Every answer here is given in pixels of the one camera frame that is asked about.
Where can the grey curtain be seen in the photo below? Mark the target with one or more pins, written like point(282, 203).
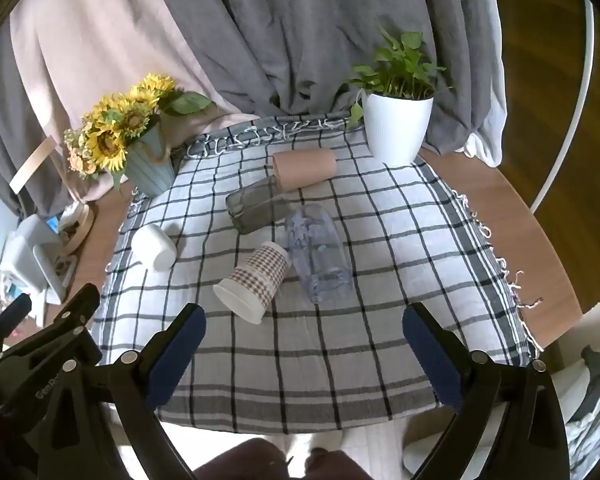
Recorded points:
point(320, 25)

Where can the pink curtain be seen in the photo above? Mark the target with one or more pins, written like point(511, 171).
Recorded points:
point(105, 40)

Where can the blue-green ribbed vase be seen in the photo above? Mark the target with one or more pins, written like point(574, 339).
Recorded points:
point(150, 167)

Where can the sunflower bouquet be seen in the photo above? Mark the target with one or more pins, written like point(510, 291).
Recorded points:
point(115, 125)

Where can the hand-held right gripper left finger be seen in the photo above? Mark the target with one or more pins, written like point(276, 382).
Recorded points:
point(177, 355)

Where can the brown checked paper cup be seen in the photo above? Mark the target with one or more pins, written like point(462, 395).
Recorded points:
point(257, 277)

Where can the grey white crumpled cloth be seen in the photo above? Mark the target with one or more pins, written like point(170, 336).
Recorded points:
point(592, 410)

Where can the person's legs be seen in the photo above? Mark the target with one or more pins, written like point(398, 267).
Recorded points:
point(250, 462)

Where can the round wooden tray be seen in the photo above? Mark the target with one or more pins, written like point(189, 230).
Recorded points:
point(82, 227)

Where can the white curved tube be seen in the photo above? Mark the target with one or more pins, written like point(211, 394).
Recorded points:
point(582, 75)

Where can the white ribbed plant pot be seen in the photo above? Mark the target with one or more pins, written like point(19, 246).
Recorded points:
point(397, 127)

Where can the grey glass cup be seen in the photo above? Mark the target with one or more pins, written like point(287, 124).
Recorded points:
point(257, 205)

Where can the green leafy plant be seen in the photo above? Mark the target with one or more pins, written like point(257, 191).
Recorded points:
point(400, 67)

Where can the checked grey white tablecloth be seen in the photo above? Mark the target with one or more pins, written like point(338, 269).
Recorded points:
point(360, 320)

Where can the clear plastic cup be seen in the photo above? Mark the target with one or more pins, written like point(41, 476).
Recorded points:
point(320, 255)

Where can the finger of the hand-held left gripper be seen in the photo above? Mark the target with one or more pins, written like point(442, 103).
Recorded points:
point(14, 312)
point(75, 317)

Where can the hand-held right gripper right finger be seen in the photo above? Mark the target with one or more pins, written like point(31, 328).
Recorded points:
point(430, 360)

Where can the white ceramic cup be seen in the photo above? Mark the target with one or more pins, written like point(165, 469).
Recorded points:
point(155, 247)

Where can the white plastic appliance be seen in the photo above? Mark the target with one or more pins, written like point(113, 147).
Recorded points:
point(32, 255)

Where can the light wooden strip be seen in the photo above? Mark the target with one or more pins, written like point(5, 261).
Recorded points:
point(32, 166)

